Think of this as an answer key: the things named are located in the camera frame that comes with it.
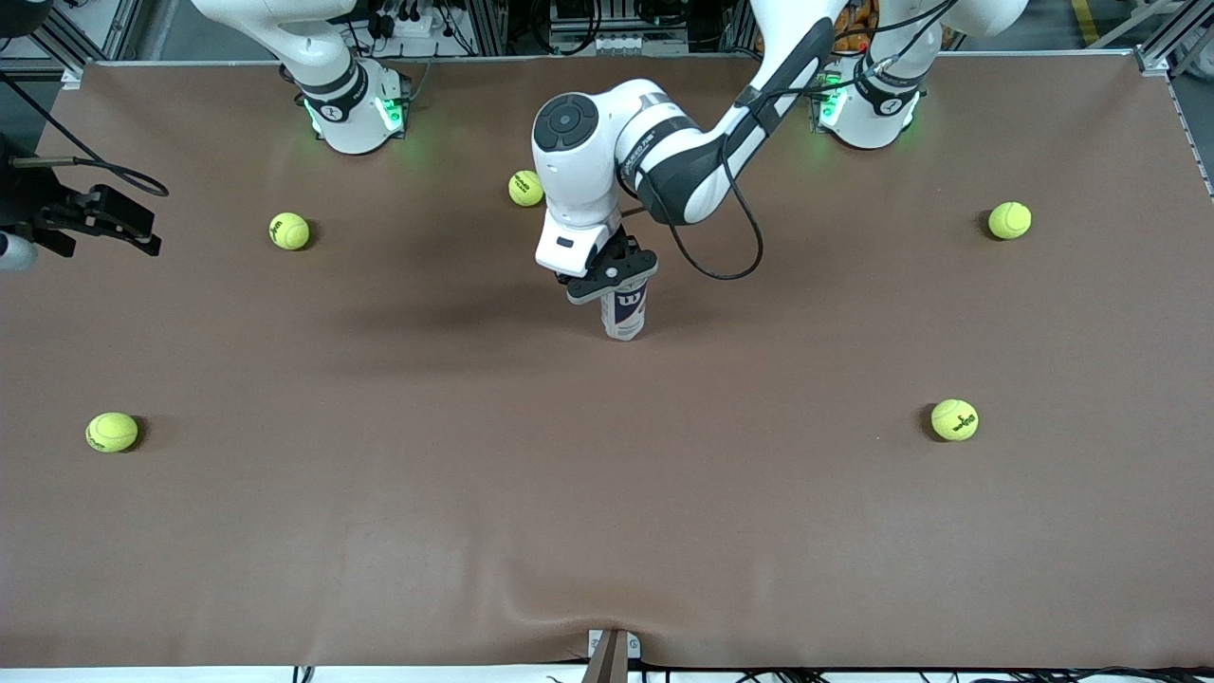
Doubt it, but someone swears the white and blue tennis can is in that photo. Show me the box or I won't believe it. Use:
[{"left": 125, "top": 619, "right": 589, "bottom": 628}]
[{"left": 599, "top": 277, "right": 650, "bottom": 342}]

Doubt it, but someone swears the white terminal strip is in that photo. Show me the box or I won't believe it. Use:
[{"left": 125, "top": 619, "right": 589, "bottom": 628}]
[{"left": 550, "top": 33, "right": 689, "bottom": 56}]

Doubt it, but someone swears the brown table mat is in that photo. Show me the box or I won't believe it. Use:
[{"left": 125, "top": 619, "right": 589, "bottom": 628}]
[{"left": 0, "top": 52, "right": 1214, "bottom": 671}]

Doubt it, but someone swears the white power strip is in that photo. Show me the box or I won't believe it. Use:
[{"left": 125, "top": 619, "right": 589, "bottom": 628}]
[{"left": 365, "top": 0, "right": 447, "bottom": 44}]

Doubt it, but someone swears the orange packaged goods pile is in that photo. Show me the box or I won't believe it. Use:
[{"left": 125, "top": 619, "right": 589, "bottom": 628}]
[{"left": 756, "top": 0, "right": 951, "bottom": 54}]

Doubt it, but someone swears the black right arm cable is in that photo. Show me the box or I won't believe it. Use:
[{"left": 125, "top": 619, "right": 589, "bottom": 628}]
[{"left": 0, "top": 71, "right": 170, "bottom": 198}]

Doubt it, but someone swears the grey metal mounting bracket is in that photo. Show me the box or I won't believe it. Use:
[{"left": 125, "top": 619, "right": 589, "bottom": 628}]
[{"left": 586, "top": 628, "right": 642, "bottom": 661}]

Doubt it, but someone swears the brown camera pole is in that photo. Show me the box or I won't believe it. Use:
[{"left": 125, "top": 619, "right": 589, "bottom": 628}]
[{"left": 579, "top": 631, "right": 630, "bottom": 683}]

